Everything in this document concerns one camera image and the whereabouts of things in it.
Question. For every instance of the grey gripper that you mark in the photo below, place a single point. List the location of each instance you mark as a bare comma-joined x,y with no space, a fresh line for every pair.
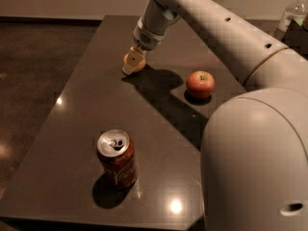
148,38

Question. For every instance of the orange fruit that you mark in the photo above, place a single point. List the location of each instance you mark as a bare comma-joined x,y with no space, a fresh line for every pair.
139,67

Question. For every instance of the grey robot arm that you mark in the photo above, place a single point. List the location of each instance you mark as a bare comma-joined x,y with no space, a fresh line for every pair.
254,150

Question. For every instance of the red coke can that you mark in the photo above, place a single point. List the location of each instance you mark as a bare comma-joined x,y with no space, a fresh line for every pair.
115,151

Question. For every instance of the red apple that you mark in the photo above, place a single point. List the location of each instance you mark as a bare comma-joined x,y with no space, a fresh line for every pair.
200,85

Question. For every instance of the clear plastic water bottle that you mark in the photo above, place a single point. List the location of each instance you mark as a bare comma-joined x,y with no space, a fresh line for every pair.
296,10

